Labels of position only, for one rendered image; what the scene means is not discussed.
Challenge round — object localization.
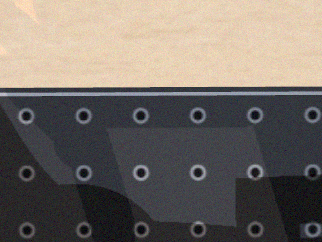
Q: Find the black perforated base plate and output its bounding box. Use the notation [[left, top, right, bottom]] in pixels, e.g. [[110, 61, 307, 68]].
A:
[[0, 86, 322, 242]]

